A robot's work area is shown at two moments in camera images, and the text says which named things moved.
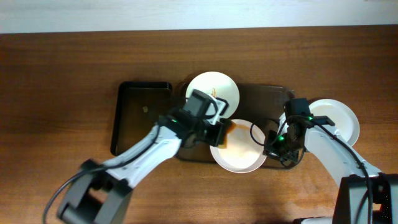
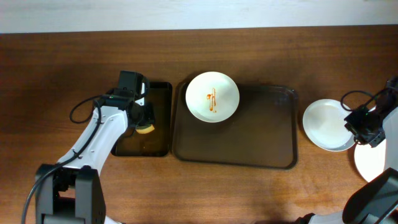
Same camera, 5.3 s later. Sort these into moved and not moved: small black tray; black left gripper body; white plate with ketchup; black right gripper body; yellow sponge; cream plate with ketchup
Moved: black right gripper body; yellow sponge; black left gripper body
Not moved: white plate with ketchup; small black tray; cream plate with ketchup
